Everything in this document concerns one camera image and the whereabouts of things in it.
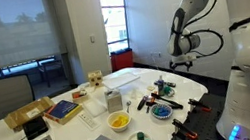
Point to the grey tissue box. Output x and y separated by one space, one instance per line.
114 101

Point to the white light switch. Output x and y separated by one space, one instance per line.
92 38

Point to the white remote control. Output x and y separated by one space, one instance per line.
89 120

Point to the small wooden tile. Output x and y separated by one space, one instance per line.
150 88

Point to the flat cardboard box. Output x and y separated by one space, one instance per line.
28 112

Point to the black tongs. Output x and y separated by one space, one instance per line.
169 102

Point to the green can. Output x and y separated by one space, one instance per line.
168 91

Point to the dark green toy piece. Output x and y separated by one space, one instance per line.
140 136

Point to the white roller blind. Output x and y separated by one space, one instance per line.
8 34

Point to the red cabinet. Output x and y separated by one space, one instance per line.
122 60

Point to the blue green toy block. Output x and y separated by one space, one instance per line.
161 110

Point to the white flat box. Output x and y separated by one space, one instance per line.
121 80

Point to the dark side table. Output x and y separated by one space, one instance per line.
51 66

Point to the black mounting plate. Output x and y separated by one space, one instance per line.
204 124

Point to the small black box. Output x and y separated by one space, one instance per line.
35 128

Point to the clear plastic container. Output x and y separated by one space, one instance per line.
95 107

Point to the white bowl with yellow food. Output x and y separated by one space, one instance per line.
119 121

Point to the white wall outlet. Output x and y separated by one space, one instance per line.
156 55

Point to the black remote control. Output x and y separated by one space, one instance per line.
170 84

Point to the blue book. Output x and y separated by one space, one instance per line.
63 110

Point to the metal spoon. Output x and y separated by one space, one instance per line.
128 104

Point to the sanitizer bottle with green base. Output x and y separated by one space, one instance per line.
160 86

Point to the blue patterned bowl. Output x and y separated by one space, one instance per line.
159 116

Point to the black orange clamp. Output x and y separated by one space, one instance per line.
184 129
199 104

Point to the wooden shape sorter cube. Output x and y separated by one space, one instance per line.
95 78

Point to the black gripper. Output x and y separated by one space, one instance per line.
182 63

